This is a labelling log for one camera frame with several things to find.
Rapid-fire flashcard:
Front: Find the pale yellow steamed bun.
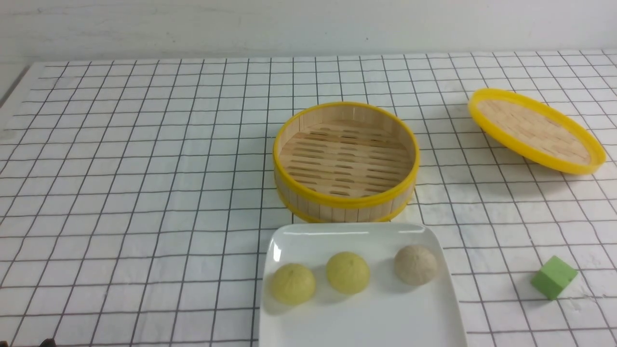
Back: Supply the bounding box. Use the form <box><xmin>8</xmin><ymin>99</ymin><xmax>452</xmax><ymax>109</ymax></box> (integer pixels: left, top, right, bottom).
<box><xmin>269</xmin><ymin>263</ymin><xmax>317</xmax><ymax>306</ymax></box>

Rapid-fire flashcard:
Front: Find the beige steamed bun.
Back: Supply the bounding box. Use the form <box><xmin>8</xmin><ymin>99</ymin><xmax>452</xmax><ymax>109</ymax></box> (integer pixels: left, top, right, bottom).
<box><xmin>394</xmin><ymin>244</ymin><xmax>439</xmax><ymax>286</ymax></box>

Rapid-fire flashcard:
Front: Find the white square ceramic plate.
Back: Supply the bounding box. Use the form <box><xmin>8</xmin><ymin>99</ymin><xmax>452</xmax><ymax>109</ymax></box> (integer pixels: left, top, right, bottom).
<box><xmin>259</xmin><ymin>222</ymin><xmax>468</xmax><ymax>347</ymax></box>

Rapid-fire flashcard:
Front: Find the yellow rimmed bamboo steamer basket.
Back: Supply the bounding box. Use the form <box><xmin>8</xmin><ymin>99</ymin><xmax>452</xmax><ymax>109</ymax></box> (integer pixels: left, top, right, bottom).
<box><xmin>272</xmin><ymin>102</ymin><xmax>420</xmax><ymax>223</ymax></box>

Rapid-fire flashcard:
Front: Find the white grid tablecloth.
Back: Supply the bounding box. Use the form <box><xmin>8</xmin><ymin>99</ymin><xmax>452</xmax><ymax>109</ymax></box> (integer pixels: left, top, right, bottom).
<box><xmin>0</xmin><ymin>49</ymin><xmax>616</xmax><ymax>347</ymax></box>

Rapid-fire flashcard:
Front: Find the yellow rimmed bamboo steamer lid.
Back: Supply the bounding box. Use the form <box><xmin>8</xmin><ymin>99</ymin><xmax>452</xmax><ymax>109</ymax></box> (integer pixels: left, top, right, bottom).
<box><xmin>468</xmin><ymin>88</ymin><xmax>606</xmax><ymax>175</ymax></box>

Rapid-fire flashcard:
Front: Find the green wooden cube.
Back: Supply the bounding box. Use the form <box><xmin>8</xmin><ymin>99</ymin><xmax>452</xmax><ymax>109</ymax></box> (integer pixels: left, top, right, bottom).
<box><xmin>530</xmin><ymin>255</ymin><xmax>578</xmax><ymax>300</ymax></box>

